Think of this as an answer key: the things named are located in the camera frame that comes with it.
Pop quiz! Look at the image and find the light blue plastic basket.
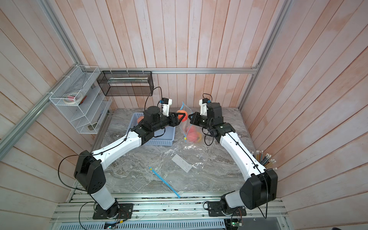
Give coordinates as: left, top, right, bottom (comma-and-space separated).
126, 112, 175, 146

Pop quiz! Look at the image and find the yellow red peach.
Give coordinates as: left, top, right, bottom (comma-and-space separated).
190, 132, 202, 143

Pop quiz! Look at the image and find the orange peach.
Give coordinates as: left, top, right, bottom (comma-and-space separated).
177, 109, 188, 122

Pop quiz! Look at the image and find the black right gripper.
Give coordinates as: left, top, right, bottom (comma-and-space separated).
189, 113, 214, 131

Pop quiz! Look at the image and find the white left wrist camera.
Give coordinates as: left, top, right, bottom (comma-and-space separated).
160, 98, 172, 117

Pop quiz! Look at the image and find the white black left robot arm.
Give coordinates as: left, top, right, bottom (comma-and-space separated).
74, 106, 187, 218

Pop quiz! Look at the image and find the clear zip-top bag blue zipper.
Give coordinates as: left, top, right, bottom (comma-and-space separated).
179, 102, 203, 144

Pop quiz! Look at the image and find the black mesh wall basket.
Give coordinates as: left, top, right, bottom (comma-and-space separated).
97, 70, 154, 96

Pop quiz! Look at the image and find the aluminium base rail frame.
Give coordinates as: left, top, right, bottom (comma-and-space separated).
48, 192, 293, 230

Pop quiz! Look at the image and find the white wire mesh shelf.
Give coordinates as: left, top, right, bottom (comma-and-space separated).
49, 65, 112, 134

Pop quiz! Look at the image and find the tape roll on shelf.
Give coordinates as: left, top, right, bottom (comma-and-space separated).
63, 92, 83, 105

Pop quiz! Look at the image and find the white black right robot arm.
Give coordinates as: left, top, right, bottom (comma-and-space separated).
188, 99, 278, 212

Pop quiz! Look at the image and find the large pink peach front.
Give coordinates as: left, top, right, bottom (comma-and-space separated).
186, 126, 198, 142

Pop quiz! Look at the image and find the bundle of coloured pencils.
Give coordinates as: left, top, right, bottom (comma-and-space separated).
252, 150, 277, 170

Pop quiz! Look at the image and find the pink peach back left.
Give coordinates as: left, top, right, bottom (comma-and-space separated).
137, 116, 144, 124

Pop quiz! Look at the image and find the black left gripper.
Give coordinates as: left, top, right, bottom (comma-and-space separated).
152, 111, 186, 131

